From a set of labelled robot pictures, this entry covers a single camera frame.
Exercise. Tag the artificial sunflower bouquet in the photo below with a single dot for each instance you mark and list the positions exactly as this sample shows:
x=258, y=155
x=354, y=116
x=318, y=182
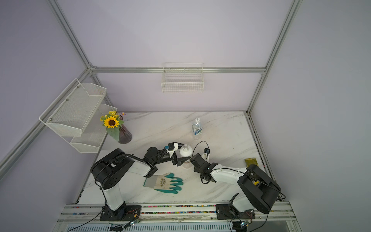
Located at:
x=113, y=124

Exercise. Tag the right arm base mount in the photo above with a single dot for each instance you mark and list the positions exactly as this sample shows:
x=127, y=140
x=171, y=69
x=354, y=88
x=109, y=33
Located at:
x=228, y=211

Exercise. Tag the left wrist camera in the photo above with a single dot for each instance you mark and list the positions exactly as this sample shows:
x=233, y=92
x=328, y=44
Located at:
x=171, y=148

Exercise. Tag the white mesh lower shelf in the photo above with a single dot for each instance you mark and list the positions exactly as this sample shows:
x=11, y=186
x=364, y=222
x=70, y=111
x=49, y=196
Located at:
x=93, y=136

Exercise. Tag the white mesh shelf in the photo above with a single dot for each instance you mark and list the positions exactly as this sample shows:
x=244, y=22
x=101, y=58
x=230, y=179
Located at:
x=93, y=136
x=72, y=111

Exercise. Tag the green white work glove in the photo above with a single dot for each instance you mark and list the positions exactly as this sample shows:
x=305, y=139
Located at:
x=166, y=183

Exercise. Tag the clear small water bottle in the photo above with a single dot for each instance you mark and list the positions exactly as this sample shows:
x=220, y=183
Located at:
x=197, y=129

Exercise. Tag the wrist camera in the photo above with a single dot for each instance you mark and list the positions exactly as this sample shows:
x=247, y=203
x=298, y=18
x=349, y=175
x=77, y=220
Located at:
x=171, y=148
x=206, y=154

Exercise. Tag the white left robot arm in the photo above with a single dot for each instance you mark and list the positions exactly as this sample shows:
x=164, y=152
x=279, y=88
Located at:
x=109, y=170

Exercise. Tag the white label tea bottle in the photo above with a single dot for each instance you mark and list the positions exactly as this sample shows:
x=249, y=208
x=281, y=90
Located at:
x=186, y=151

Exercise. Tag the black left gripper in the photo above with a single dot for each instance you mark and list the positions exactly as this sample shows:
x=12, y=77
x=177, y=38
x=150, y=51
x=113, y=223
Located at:
x=175, y=160

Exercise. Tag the white mesh upper shelf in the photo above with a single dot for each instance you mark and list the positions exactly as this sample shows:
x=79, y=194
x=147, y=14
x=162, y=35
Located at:
x=72, y=111

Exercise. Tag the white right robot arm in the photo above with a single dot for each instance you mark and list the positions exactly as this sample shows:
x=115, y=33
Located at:
x=260, y=191

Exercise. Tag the white wire wall basket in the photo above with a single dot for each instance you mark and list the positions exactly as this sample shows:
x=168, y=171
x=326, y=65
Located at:
x=180, y=77

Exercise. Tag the yellow black work glove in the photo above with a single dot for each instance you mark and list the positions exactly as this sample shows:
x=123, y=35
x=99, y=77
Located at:
x=251, y=161

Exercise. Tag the dark glass flower vase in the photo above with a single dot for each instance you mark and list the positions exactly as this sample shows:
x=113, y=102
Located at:
x=124, y=135

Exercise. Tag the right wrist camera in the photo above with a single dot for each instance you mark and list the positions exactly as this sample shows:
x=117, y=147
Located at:
x=206, y=154

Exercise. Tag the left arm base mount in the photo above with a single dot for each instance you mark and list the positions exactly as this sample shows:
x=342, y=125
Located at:
x=123, y=213

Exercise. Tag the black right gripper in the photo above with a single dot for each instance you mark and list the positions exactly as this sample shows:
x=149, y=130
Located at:
x=196, y=169

